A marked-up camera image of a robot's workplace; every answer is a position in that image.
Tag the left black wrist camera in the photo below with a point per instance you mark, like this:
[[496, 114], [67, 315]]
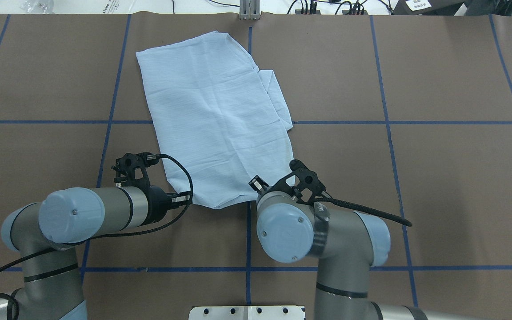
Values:
[[131, 170]]

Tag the light blue button-up shirt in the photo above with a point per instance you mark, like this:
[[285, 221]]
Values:
[[218, 114]]

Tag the aluminium frame post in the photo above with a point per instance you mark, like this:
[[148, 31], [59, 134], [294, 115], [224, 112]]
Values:
[[249, 10]]

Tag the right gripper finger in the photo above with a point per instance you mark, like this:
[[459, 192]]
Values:
[[259, 185]]

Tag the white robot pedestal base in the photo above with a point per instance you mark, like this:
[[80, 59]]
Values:
[[257, 312]]

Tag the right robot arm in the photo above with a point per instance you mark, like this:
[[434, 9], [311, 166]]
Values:
[[296, 218]]

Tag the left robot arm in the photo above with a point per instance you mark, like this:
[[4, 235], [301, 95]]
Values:
[[46, 235]]

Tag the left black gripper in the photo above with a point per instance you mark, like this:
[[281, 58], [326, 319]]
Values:
[[156, 204]]

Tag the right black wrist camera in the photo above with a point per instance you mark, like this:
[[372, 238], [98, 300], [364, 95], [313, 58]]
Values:
[[302, 185]]

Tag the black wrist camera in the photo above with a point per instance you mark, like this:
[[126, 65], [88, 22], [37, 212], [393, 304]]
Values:
[[302, 185], [131, 170]]

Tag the clear plastic bag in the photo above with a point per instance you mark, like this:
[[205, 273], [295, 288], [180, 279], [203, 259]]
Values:
[[38, 6]]

